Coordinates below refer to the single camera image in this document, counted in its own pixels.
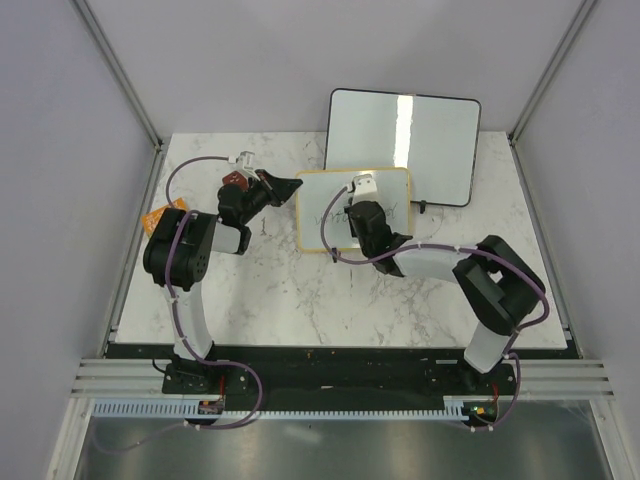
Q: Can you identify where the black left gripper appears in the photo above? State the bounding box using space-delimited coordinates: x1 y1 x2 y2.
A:
240 169 303 225

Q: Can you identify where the yellow-framed small whiteboard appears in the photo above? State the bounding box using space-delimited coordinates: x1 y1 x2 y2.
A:
295 167 413 253

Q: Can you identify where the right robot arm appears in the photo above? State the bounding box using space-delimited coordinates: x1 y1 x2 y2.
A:
346 201 550 394

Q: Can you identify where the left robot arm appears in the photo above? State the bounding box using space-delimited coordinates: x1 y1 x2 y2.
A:
143 169 303 393

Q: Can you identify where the black-framed large whiteboard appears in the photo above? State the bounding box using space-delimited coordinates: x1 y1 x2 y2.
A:
324 88 482 207

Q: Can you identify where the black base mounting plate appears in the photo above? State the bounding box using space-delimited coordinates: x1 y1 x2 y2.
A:
162 345 516 397

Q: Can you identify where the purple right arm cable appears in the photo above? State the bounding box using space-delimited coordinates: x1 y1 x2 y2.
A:
320 185 551 435

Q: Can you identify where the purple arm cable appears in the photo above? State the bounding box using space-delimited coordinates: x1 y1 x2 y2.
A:
320 185 551 435
92 154 266 454

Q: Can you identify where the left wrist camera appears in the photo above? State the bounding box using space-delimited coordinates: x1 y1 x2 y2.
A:
228 151 258 179

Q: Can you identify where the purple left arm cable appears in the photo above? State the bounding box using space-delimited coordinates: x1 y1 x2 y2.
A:
92 154 266 454

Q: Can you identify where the white slotted cable duct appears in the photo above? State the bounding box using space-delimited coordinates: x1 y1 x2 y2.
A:
92 398 495 421

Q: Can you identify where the aluminium frame rail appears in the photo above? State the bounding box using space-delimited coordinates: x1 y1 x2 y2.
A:
71 356 613 400

